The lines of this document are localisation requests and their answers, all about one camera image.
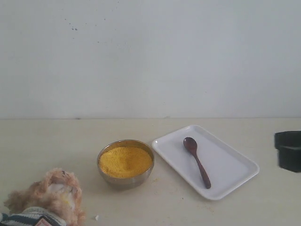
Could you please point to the brown wooden spoon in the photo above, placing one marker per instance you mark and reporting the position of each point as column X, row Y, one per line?
column 191, row 146

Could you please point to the tan teddy bear striped sweater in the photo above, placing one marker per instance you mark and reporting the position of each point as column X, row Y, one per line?
column 55, row 200

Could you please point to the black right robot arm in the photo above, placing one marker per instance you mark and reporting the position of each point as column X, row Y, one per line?
column 288, row 146

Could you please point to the steel bowl of yellow millet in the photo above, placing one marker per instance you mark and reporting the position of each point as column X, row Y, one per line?
column 125, row 164

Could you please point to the white plastic tray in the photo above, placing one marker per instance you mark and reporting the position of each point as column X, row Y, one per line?
column 227, row 168

